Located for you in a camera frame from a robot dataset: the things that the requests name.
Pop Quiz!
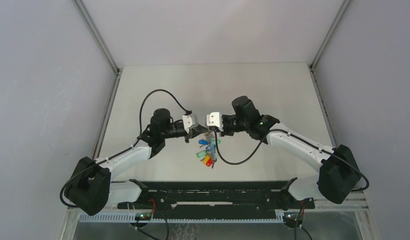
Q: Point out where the white slotted cable duct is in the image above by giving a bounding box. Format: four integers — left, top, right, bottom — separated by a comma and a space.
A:
79, 212, 284, 224

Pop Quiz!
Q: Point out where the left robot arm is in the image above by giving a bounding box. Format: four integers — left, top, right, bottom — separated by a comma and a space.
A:
60, 108, 208, 216

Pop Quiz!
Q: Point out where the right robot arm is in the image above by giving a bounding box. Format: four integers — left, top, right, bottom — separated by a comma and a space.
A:
213, 95, 369, 208

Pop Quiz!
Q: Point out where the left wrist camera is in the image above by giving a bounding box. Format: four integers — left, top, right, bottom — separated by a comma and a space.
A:
182, 113, 199, 133

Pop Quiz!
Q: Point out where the left camera cable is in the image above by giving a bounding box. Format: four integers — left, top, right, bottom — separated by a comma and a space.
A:
139, 89, 192, 137

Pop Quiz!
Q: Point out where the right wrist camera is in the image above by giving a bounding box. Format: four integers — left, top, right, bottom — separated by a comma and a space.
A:
206, 112, 223, 131

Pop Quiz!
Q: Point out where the black mounting base rail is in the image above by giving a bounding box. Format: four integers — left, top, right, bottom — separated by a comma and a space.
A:
84, 180, 351, 221

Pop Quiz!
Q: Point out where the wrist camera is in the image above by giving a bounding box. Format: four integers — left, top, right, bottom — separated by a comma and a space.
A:
182, 113, 199, 133
206, 112, 223, 131

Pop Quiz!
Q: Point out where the blue keyring with keys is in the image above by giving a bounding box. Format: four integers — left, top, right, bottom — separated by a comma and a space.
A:
196, 131, 221, 169

